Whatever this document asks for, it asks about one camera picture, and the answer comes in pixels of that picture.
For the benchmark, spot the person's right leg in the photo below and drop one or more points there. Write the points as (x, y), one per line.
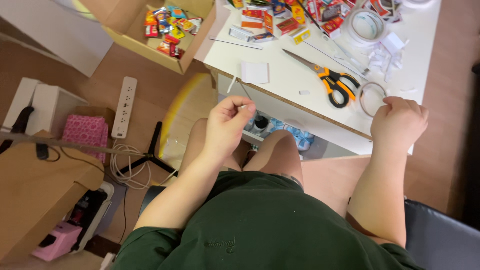
(279, 153)

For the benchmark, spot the heap of colourful snack packets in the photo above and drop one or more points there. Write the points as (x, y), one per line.
(170, 30)

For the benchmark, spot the light blue ribbon bows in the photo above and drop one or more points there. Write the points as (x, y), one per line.
(300, 137)

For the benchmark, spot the narrow white paper strip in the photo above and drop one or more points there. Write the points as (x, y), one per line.
(231, 85)

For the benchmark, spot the person's right hand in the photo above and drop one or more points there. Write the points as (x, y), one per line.
(399, 123)

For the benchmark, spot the heap of colourful miniature boxes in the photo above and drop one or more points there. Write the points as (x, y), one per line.
(292, 17)

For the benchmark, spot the small white paper scrap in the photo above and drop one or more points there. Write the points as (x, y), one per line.
(304, 92)

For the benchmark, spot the pile of white paper scraps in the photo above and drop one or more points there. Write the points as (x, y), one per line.
(388, 52)

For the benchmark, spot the black capped bottle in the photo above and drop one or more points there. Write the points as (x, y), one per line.
(259, 123)

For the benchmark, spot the orange black scissors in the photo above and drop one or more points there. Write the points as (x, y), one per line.
(330, 80)

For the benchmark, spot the white square card piece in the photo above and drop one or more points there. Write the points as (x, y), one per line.
(255, 72)

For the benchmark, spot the white plug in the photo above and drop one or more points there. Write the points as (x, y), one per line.
(108, 261)

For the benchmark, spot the open cardboard box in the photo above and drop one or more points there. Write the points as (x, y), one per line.
(150, 48)

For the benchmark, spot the white power strip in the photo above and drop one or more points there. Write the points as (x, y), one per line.
(124, 107)

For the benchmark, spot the person's left hand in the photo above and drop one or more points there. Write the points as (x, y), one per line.
(223, 131)

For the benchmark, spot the pink patterned cloth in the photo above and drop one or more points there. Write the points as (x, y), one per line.
(85, 131)

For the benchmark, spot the dark green shirt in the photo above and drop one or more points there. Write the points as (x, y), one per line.
(262, 225)

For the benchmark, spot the large white tape roll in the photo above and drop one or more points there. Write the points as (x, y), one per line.
(365, 26)

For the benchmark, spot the pink label device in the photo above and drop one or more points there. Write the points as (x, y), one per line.
(56, 242)

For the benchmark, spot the black white printer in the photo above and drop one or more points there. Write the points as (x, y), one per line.
(90, 213)

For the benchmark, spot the black tripod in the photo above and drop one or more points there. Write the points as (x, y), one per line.
(152, 153)

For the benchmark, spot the thin clear tape roll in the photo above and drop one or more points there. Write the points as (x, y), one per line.
(362, 99)

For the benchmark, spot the black chair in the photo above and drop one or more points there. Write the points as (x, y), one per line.
(442, 240)

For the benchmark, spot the white storage box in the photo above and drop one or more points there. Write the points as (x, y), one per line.
(48, 107)

